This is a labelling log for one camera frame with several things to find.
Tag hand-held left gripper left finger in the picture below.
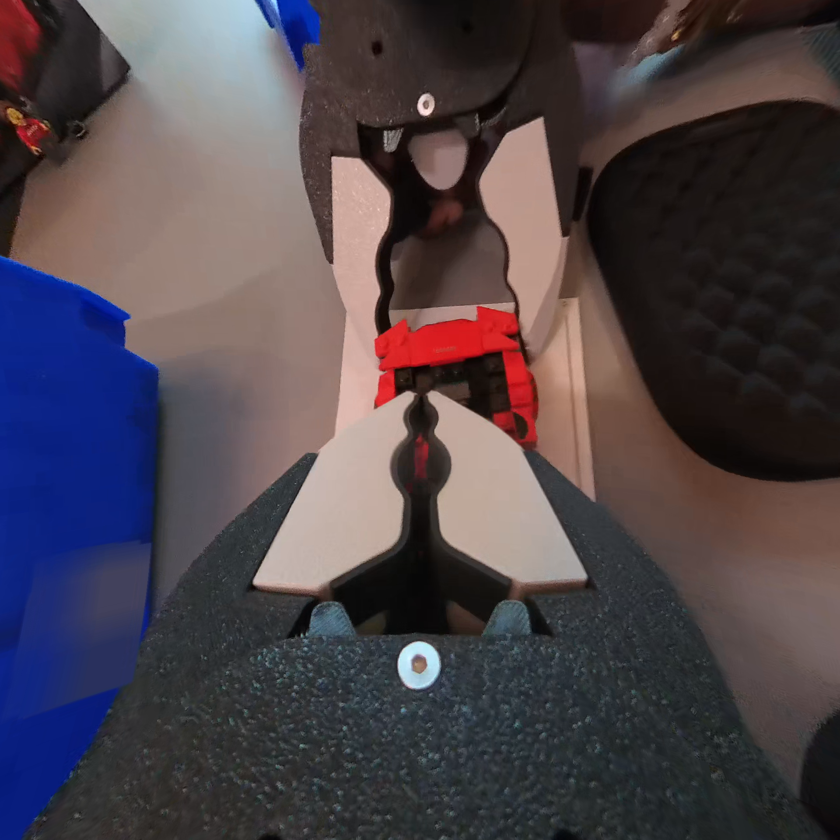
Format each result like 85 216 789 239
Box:
251 392 424 599

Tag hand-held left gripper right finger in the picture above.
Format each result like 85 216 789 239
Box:
420 390 590 595

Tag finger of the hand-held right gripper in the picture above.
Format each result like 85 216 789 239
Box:
329 149 404 340
473 116 572 338

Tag lego instruction booklet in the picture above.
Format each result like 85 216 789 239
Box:
334 296 599 504

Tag red and black lego car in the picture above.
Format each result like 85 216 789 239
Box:
373 306 542 450

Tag blue plastic bin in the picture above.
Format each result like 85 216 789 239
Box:
0 255 161 840
255 0 324 74

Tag lego set box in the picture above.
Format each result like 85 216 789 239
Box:
0 0 132 258

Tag black quilted chair seat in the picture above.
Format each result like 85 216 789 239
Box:
586 99 840 484
800 709 840 840

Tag gold bangle bracelets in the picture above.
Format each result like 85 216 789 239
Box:
636 0 752 61

